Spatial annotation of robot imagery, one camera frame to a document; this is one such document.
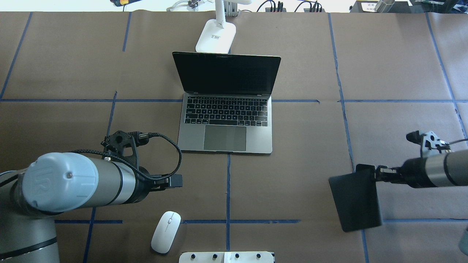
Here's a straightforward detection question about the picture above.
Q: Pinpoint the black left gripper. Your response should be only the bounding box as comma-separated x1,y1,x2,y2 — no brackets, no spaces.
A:
121,168,183,204

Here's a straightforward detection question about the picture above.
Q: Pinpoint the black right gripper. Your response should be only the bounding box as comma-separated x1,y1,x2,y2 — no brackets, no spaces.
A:
373,158,428,188

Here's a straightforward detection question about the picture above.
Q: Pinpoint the black mouse pad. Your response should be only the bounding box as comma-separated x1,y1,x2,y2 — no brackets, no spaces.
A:
329,164,382,232

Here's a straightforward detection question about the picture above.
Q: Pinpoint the white computer mouse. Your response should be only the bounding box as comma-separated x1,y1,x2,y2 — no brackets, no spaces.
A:
151,211,182,254

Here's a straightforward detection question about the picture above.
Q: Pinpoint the grey laptop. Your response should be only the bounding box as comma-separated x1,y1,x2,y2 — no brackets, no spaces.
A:
172,52,282,154

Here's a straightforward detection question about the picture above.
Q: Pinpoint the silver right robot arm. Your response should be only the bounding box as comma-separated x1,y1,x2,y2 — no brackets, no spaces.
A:
373,150,468,188

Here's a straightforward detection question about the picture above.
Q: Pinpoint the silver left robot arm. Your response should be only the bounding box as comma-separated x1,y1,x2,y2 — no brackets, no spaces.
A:
0,153,182,263

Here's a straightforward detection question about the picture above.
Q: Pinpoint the white desk lamp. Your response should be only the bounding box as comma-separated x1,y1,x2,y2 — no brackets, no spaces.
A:
195,0,236,54

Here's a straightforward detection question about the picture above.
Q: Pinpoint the silver metal cylinder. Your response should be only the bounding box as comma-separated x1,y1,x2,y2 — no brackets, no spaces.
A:
374,0,396,13

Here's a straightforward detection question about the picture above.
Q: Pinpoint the black braided left cable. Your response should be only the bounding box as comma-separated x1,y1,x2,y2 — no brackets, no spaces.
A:
71,133,182,181

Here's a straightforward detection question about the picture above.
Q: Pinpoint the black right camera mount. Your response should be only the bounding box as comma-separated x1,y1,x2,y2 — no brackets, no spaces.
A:
406,130,451,158

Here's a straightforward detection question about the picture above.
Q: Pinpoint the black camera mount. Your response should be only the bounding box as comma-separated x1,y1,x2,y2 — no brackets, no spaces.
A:
406,130,451,158
101,130,150,169

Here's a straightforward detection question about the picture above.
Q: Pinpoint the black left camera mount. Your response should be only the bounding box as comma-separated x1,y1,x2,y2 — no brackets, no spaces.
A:
101,130,150,169

